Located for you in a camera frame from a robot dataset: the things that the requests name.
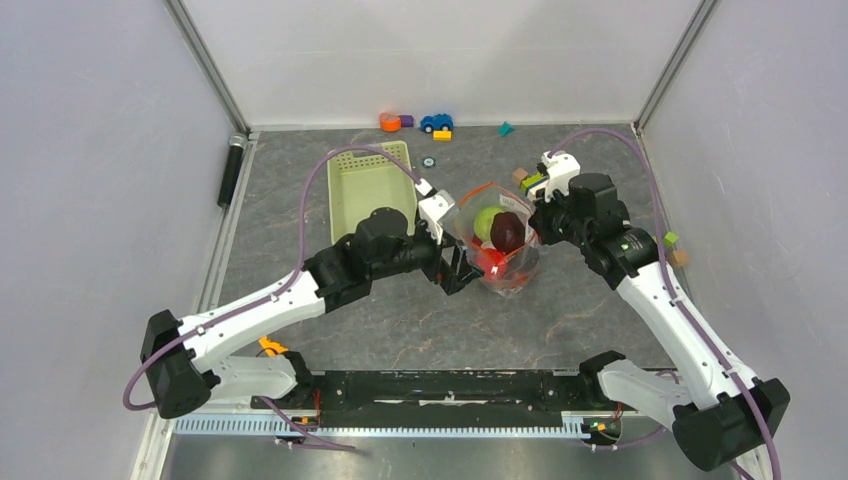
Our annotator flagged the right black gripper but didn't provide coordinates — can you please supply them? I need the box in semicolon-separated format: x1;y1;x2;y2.
529;183;591;249

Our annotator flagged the green cabbage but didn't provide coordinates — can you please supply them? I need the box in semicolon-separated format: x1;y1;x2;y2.
473;206;507;243

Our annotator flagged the clear zip top bag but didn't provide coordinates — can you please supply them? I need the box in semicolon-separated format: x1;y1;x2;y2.
453;182;540;298

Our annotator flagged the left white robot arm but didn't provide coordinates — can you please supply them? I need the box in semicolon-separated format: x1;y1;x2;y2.
140;207;482;419

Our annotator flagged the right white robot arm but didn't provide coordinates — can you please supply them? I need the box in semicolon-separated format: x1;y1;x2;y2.
529;173;791;471

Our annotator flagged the wooden cube near bag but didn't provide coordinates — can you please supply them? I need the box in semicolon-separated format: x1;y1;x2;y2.
511;168;529;186

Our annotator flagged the green blue white brick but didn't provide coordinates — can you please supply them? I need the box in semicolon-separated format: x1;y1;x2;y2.
519;173;548;200

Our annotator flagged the small green cube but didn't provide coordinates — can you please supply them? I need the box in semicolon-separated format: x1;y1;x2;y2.
663;231;679;248

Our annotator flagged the wooden cube right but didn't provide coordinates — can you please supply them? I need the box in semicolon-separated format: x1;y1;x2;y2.
667;249;690;268

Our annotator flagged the teal block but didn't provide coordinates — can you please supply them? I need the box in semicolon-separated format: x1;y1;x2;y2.
498;122;515;137

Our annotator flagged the green plastic basket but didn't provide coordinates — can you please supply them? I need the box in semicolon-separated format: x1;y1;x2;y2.
327;151;417;243

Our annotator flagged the yellow block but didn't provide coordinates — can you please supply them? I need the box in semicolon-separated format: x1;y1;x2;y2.
432;130;452;142

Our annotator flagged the blue toy car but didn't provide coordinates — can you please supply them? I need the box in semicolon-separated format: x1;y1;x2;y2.
419;113;454;134

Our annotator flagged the black microphone left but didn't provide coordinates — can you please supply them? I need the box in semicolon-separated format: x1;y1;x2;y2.
217;133;248;209

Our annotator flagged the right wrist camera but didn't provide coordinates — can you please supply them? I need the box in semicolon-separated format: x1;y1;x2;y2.
541;150;581;203

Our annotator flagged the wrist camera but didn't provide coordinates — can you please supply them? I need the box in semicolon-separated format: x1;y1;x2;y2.
541;150;581;203
415;178;456;245

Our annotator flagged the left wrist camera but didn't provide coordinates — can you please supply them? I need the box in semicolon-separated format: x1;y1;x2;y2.
415;178;456;245

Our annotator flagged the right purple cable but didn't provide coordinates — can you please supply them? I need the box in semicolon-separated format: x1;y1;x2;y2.
546;128;783;480

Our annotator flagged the purple cable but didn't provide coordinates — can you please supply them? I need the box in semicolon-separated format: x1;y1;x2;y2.
122;144;432;454
546;128;783;480

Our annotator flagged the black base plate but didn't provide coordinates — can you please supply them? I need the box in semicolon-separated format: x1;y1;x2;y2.
274;370;624;428

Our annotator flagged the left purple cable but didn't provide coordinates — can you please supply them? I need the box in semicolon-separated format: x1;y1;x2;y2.
122;144;432;454

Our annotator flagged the orange ring toy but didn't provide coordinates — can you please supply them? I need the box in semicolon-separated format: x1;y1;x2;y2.
378;112;403;133

